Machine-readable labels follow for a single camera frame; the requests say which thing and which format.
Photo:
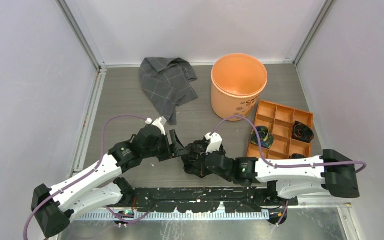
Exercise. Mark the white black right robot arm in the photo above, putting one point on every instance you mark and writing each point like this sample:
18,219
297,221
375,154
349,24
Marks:
288,178

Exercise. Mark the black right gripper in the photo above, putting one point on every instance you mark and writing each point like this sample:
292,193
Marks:
207,169

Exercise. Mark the black orange rolled item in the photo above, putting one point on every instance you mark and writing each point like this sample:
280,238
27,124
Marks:
301,132

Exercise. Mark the orange plastic trash bin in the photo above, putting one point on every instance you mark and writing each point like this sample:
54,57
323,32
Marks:
237,80

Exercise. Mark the dark blue patterned rolled item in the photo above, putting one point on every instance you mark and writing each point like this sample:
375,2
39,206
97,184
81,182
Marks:
265,135

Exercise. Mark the grey checked cloth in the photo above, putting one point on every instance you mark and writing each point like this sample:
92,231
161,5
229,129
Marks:
167,84

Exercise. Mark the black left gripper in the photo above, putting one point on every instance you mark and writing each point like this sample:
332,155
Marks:
172,151

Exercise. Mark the aluminium rail frame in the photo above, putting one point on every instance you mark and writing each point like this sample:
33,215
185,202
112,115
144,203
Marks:
111,192

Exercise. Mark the orange compartment tray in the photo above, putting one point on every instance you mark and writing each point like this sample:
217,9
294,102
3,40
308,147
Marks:
280,119

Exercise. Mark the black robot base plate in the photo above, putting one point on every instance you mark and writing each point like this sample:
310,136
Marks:
200,199

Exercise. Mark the black plastic trash bag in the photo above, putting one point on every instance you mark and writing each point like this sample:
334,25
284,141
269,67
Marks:
195,159

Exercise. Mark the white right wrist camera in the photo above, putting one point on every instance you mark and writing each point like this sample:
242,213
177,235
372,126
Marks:
214,141

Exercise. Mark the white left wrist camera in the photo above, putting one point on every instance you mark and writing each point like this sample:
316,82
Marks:
159,123

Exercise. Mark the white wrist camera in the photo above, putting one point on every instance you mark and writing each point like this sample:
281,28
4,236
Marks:
159,123
214,141

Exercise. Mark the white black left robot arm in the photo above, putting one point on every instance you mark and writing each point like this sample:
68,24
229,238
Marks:
52,206

